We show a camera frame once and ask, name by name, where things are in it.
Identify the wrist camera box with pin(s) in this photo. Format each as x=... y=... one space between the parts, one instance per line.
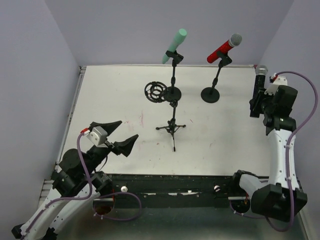
x=97 y=136
x=276 y=80

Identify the black microphone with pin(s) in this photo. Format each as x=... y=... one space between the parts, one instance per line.
x=259 y=83

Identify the aluminium frame rail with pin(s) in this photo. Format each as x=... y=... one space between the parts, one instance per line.
x=47 y=190

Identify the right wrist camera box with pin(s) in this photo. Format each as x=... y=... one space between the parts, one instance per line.
x=276 y=80

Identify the black front mounting rail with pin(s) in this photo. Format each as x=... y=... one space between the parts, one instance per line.
x=129 y=191

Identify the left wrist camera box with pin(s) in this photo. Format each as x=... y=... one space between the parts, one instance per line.
x=97 y=136

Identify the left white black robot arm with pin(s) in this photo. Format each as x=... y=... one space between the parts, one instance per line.
x=77 y=182

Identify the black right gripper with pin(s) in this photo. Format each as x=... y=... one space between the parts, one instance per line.
x=256 y=105

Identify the tall black tripod mic stand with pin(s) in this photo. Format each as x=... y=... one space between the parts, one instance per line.
x=165 y=112

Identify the red glitter microphone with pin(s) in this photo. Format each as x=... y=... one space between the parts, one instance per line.
x=234 y=41

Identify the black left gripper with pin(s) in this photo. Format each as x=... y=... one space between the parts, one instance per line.
x=109 y=143

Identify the short black round-base mic stand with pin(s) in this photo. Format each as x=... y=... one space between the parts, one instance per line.
x=173 y=80

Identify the mint green microphone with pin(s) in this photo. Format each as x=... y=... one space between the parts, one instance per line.
x=175 y=46

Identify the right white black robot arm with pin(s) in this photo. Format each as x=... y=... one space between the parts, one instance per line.
x=281 y=197

